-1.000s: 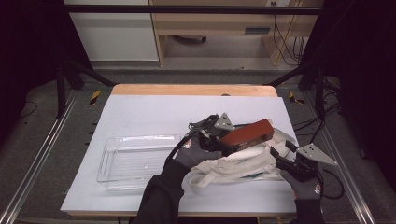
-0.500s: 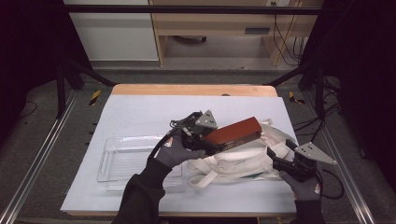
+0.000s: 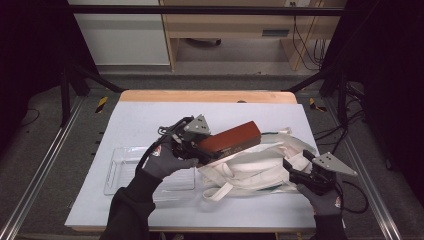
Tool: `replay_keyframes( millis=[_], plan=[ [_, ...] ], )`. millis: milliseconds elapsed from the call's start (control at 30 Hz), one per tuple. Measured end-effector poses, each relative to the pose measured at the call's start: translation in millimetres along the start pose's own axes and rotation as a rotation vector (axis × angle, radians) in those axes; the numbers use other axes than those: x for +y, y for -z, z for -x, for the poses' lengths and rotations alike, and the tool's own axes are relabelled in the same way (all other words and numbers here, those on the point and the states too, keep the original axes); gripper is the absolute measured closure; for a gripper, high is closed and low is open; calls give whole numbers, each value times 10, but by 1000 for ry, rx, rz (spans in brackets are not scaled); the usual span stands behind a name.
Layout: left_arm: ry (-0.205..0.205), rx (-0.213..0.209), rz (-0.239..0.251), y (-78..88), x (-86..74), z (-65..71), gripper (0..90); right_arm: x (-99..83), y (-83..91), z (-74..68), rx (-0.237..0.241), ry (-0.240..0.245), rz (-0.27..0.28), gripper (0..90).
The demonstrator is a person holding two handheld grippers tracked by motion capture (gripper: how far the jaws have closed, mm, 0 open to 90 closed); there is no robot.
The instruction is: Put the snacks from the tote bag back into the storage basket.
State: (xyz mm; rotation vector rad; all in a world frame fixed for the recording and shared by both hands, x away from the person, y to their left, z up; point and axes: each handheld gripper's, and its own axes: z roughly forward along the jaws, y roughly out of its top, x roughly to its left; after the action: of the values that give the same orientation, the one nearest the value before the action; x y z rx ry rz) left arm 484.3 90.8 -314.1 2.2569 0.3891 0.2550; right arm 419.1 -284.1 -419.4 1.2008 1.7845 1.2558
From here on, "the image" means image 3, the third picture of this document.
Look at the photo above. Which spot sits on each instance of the beige wooden desk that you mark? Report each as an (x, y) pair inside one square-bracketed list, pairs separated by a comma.
[(233, 23)]

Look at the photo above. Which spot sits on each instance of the white power strip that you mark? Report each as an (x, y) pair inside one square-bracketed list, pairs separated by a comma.
[(297, 3)]

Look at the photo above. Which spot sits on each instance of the clear plastic tray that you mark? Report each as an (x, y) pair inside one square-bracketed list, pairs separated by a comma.
[(123, 170)]

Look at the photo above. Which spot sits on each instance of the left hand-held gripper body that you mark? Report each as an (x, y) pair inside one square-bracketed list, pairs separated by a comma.
[(197, 126)]

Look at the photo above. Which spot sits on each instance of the white cabinet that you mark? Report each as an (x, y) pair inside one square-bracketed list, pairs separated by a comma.
[(123, 36)]

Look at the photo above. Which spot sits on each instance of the dark curtain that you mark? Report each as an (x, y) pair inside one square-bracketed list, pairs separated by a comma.
[(390, 83), (33, 50)]

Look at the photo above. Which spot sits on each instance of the person's left hand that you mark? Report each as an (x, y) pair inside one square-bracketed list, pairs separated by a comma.
[(161, 161)]

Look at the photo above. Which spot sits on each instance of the black metal frame bar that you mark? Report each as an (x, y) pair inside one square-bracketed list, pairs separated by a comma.
[(200, 10)]

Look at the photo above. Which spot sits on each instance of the black metal stand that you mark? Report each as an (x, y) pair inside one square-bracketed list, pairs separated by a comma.
[(341, 93), (65, 93)]

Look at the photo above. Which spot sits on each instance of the aluminium floor rail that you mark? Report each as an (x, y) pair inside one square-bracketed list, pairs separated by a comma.
[(366, 173), (40, 166)]

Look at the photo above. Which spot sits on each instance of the white canvas tote bag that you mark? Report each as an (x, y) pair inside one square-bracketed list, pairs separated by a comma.
[(253, 170)]

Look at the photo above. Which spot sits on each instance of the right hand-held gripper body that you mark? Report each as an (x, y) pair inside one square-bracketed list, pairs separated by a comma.
[(333, 165)]

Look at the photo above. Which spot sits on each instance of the yellow black tape marker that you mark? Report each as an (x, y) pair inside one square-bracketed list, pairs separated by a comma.
[(101, 104), (315, 104)]

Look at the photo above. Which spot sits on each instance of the white table mat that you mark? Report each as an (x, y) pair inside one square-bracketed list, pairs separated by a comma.
[(140, 120)]

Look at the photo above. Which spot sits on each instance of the person's right hand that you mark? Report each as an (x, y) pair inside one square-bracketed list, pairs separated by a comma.
[(326, 203)]

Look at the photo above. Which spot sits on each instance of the long brown box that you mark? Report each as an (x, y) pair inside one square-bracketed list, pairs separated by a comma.
[(230, 136)]

